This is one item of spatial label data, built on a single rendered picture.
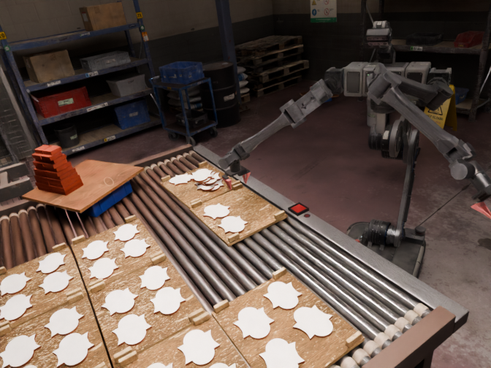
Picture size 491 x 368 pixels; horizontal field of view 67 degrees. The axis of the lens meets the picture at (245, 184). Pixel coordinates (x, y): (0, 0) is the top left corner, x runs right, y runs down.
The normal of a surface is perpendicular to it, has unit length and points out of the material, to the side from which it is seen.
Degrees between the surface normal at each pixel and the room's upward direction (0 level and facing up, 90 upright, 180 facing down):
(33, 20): 90
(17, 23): 90
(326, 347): 0
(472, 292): 0
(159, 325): 0
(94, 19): 89
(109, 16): 88
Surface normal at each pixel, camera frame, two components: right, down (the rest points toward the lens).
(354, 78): -0.51, 0.47
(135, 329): -0.11, -0.87
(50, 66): 0.65, 0.32
